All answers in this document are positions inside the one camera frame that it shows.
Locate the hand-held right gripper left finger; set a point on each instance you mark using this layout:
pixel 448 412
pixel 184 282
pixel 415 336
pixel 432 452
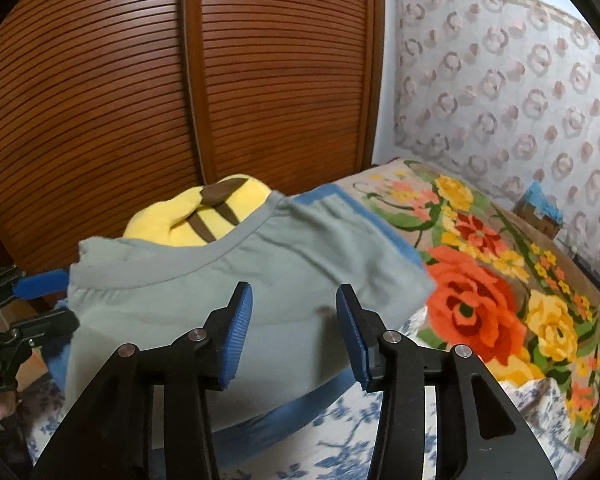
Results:
pixel 235 340

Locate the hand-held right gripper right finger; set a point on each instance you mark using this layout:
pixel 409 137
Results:
pixel 355 340

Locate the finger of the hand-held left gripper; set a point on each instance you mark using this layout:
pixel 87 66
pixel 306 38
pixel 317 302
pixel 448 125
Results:
pixel 45 324
pixel 42 283

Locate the grey-green shirt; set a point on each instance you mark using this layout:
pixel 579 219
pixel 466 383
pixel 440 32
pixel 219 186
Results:
pixel 280 260

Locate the folded blue pants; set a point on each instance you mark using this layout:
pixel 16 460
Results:
pixel 280 417

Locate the person's left hand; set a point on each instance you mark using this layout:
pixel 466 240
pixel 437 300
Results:
pixel 2 406

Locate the blue floral white bedsheet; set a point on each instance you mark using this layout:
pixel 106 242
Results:
pixel 340 440

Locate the colourful flower blanket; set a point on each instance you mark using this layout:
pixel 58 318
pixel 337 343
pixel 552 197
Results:
pixel 480 300

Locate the yellow plush toy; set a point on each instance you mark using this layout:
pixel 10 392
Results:
pixel 165 215

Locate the brown slatted wardrobe door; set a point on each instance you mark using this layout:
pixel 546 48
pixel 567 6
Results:
pixel 80 110
pixel 280 60

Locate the small blue-topped box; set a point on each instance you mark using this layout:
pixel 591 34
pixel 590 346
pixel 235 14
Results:
pixel 540 207

